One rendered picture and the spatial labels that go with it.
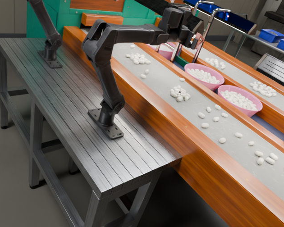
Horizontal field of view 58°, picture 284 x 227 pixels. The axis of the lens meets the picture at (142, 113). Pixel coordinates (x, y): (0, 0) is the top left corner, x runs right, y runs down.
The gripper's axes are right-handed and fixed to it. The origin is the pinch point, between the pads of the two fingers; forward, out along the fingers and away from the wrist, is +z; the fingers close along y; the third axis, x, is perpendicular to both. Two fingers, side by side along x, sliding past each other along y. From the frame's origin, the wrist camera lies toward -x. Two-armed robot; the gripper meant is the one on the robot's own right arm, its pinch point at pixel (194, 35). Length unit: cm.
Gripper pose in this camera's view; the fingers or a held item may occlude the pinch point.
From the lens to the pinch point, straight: 122.0
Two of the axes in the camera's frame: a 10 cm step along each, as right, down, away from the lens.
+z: 7.5, -1.7, 6.3
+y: -6.0, -5.8, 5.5
